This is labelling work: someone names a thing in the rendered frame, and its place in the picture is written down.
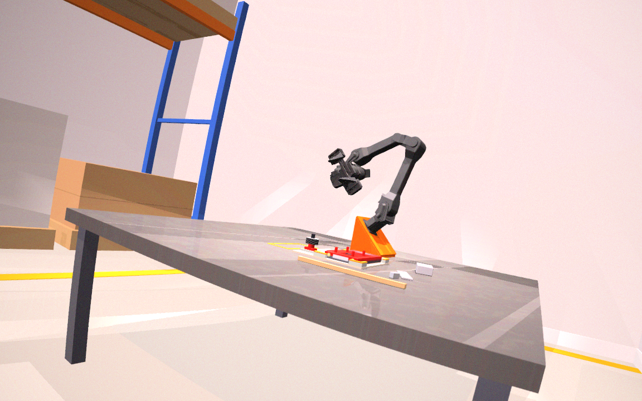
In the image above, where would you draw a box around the white rectangular block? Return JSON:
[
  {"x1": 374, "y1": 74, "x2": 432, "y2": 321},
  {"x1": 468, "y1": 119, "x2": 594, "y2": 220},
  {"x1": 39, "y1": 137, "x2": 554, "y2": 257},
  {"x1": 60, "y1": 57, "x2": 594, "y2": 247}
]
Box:
[{"x1": 415, "y1": 262, "x2": 434, "y2": 276}]

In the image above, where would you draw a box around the tan flat bar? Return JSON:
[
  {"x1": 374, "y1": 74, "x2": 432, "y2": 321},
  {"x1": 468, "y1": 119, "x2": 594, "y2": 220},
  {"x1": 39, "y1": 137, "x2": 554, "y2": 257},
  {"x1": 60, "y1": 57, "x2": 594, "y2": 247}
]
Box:
[{"x1": 298, "y1": 256, "x2": 407, "y2": 289}]

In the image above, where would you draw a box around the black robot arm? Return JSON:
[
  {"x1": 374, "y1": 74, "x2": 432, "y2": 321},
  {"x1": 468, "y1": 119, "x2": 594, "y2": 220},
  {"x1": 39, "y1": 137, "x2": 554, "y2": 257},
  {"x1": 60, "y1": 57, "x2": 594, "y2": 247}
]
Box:
[{"x1": 330, "y1": 133, "x2": 426, "y2": 236}]

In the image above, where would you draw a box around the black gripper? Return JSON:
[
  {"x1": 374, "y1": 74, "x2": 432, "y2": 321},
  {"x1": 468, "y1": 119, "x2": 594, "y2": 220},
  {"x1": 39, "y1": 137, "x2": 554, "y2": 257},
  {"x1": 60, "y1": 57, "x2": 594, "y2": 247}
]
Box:
[{"x1": 328, "y1": 148, "x2": 363, "y2": 195}]

